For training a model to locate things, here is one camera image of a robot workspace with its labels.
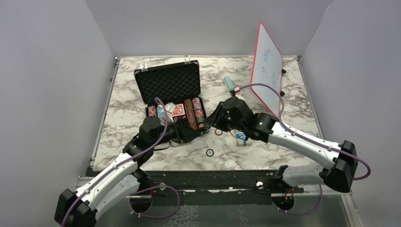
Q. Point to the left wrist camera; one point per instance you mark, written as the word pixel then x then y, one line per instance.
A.
pixel 170 107

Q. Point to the black poker case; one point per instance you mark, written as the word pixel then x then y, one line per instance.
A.
pixel 161 85

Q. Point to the aluminium rail frame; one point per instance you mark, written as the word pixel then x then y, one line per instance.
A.
pixel 210 199

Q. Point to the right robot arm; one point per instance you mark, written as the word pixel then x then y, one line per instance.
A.
pixel 335 164

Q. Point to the orange chip row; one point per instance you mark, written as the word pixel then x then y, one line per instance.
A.
pixel 190 114

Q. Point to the blue boxed card deck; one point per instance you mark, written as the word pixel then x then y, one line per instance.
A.
pixel 242 140

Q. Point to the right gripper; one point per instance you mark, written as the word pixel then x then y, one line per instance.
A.
pixel 216 119

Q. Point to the red playing card deck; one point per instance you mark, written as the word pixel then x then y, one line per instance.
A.
pixel 179 111

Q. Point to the purple red chip row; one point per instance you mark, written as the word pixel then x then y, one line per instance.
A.
pixel 198 112

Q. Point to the pink framed whiteboard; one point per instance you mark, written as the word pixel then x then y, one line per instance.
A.
pixel 267 69

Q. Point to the light blue eraser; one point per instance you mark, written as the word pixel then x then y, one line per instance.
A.
pixel 228 83

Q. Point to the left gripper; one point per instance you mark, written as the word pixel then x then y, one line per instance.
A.
pixel 183 133

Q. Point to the blue fifty chip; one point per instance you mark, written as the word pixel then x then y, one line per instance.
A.
pixel 210 152

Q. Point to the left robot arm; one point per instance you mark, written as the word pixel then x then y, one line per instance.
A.
pixel 106 175

